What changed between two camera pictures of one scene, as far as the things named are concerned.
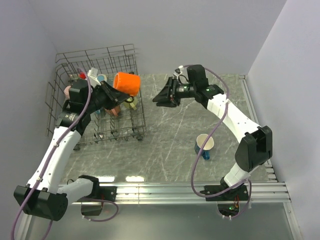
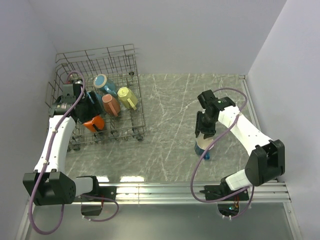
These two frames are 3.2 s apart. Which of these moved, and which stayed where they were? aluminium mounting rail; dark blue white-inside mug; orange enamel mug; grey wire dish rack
Moved: orange enamel mug
Stayed: aluminium mounting rail; dark blue white-inside mug; grey wire dish rack
